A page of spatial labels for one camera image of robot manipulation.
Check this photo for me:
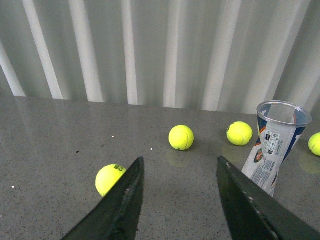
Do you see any clear plastic tennis ball can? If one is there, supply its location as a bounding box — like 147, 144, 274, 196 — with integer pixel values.
241, 100, 312, 196

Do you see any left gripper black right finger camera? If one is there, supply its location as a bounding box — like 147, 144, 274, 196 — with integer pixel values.
216, 156, 320, 240

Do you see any centre yellow tennis ball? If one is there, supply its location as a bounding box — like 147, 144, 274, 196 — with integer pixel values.
168, 125, 195, 151

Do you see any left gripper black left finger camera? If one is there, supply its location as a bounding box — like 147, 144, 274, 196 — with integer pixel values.
63, 156, 145, 240

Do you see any yellow tennis ball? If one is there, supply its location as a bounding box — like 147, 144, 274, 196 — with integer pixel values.
308, 132, 320, 157
168, 125, 195, 151
226, 121, 253, 146

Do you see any far right yellow tennis ball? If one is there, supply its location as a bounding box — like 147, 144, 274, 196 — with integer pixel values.
308, 132, 320, 157

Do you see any white pleated curtain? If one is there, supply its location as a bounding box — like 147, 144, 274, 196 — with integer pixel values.
0, 0, 320, 120

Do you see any tennis ball near left finger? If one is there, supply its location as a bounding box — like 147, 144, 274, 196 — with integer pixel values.
95, 164, 127, 197

